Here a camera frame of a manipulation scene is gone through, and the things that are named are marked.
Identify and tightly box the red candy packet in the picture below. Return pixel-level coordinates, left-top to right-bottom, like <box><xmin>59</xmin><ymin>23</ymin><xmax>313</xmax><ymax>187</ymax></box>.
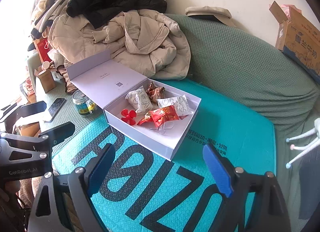
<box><xmin>137</xmin><ymin>111</ymin><xmax>153</xmax><ymax>125</ymax></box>
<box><xmin>150</xmin><ymin>105</ymin><xmax>179</xmax><ymax>128</ymax></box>

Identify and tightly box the white patterned snack packet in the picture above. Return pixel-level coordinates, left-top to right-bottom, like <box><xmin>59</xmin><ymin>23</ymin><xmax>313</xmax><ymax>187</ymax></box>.
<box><xmin>157</xmin><ymin>95</ymin><xmax>194</xmax><ymax>119</ymax></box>
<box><xmin>125</xmin><ymin>86</ymin><xmax>153</xmax><ymax>114</ymax></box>

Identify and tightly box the brown foil candy wrapper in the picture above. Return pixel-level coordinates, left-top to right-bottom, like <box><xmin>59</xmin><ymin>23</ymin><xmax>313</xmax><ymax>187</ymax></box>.
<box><xmin>146</xmin><ymin>82</ymin><xmax>165</xmax><ymax>104</ymax></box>

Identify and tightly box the small brown cardboard box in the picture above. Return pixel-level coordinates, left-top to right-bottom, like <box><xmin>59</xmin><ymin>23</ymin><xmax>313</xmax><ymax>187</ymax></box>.
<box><xmin>34</xmin><ymin>67</ymin><xmax>56</xmax><ymax>93</ymax></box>

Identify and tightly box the black smartphone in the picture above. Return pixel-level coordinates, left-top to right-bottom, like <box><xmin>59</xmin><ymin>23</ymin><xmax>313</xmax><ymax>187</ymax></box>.
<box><xmin>47</xmin><ymin>98</ymin><xmax>66</xmax><ymax>122</ymax></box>

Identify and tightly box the milk carton cardboard box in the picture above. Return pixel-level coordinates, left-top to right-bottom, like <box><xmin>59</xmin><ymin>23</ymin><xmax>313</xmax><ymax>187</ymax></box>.
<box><xmin>269</xmin><ymin>2</ymin><xmax>320</xmax><ymax>82</ymax></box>

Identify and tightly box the red paper bag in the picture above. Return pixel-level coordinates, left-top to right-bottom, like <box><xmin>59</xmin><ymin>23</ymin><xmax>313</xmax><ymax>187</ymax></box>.
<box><xmin>33</xmin><ymin>38</ymin><xmax>52</xmax><ymax>62</ymax></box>

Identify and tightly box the teal foam mailer bag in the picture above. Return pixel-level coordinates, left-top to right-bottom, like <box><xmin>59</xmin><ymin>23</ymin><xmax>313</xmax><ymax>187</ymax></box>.
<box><xmin>53</xmin><ymin>80</ymin><xmax>276</xmax><ymax>231</ymax></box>

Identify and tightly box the red plastic propeller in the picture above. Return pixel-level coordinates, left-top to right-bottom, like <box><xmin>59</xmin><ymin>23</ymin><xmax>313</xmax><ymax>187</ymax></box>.
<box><xmin>121</xmin><ymin>108</ymin><xmax>137</xmax><ymax>126</ymax></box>

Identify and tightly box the dark grey cloth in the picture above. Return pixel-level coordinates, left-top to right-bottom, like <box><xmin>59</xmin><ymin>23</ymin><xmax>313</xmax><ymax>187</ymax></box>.
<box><xmin>299</xmin><ymin>147</ymin><xmax>320</xmax><ymax>220</ymax></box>

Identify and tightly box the beige cloth on sofa back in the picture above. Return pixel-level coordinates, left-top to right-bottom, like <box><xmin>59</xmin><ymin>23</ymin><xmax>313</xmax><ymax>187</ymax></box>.
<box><xmin>185</xmin><ymin>6</ymin><xmax>236</xmax><ymax>28</ymax></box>

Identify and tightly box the white patterned snack packet left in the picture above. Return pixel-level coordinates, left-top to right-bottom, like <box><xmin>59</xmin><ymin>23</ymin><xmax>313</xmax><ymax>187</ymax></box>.
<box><xmin>125</xmin><ymin>86</ymin><xmax>153</xmax><ymax>114</ymax></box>

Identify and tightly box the glass jar blue label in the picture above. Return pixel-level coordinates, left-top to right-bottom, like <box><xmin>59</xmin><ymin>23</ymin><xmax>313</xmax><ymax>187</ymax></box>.
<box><xmin>72</xmin><ymin>90</ymin><xmax>97</xmax><ymax>116</ymax></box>

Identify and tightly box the beige puffer jacket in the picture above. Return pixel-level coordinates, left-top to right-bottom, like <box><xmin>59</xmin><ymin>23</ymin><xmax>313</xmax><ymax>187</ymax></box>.
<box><xmin>48</xmin><ymin>9</ymin><xmax>191</xmax><ymax>80</ymax></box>

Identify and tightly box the white patterned snack packet right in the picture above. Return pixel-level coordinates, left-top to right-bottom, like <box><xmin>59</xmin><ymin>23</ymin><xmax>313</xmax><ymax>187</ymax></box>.
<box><xmin>157</xmin><ymin>95</ymin><xmax>194</xmax><ymax>119</ymax></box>

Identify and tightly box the white open gift box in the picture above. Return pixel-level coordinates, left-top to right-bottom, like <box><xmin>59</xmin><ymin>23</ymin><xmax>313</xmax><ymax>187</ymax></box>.
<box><xmin>67</xmin><ymin>50</ymin><xmax>201</xmax><ymax>160</ymax></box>

